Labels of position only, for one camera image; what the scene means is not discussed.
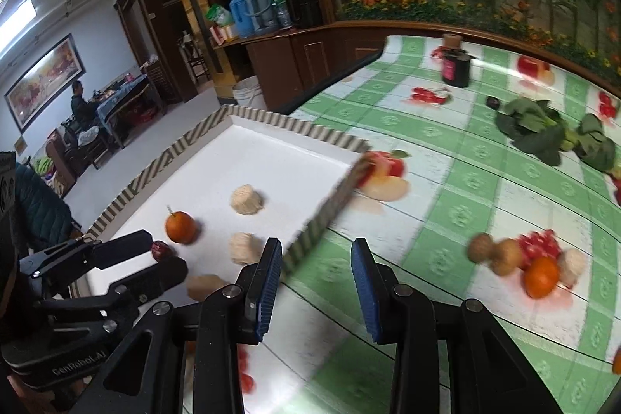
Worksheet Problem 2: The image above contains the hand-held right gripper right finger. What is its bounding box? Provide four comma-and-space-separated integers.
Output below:
350, 237, 564, 414

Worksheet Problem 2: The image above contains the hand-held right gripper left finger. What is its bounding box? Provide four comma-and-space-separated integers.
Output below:
82, 237, 283, 414

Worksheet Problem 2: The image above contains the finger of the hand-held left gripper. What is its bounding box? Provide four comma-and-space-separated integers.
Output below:
29, 229, 157, 286
39, 256, 189, 327

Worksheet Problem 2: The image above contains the red date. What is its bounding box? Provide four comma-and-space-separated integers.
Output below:
150, 240, 174, 263

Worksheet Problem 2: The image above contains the white tray with striped rim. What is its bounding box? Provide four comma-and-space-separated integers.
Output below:
85, 104, 373, 305

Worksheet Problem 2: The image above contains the person's left forearm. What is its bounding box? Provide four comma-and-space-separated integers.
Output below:
14, 162, 73, 250

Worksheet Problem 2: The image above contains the beige round cake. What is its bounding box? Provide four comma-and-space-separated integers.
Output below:
229, 184, 265, 216
228, 232, 265, 267
555, 248, 588, 289
187, 274, 232, 303

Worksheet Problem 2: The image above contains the green fruit print tablecloth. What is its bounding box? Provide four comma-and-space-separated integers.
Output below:
184, 33, 621, 414

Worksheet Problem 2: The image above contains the brown kiwi fruit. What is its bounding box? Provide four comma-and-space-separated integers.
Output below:
467, 234, 496, 263
489, 238, 526, 276

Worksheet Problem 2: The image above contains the table with blue cloth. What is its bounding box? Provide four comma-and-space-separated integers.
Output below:
94, 74, 166, 148

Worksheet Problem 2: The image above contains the white bucket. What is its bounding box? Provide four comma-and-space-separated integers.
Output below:
232, 76, 267, 111

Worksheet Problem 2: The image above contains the black jar with pink label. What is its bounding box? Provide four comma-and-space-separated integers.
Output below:
441, 50, 474, 88

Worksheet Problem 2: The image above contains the wooden counter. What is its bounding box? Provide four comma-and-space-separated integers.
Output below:
213, 21, 389, 99

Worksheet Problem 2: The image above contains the ceiling light panel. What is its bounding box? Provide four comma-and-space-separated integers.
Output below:
0, 0, 37, 56

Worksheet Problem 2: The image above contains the green and white bag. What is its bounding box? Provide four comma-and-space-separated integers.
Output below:
205, 4, 234, 27

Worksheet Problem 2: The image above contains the large blue thermos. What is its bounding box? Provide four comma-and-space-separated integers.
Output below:
245, 0, 279, 31

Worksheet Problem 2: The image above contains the green plastic bottle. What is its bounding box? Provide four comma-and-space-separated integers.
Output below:
271, 0, 294, 29

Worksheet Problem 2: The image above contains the black pot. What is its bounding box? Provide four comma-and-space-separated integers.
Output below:
291, 0, 323, 27

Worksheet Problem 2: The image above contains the framed wall painting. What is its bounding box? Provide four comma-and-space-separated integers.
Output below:
4, 33, 87, 134

